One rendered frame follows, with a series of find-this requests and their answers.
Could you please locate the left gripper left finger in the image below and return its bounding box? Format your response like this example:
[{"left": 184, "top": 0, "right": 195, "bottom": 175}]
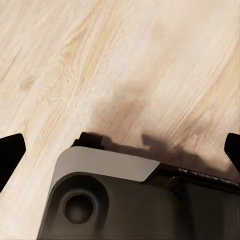
[{"left": 0, "top": 133, "right": 26, "bottom": 193}]

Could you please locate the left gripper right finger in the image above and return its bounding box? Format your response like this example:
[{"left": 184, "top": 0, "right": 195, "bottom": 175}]
[{"left": 224, "top": 133, "right": 240, "bottom": 173}]

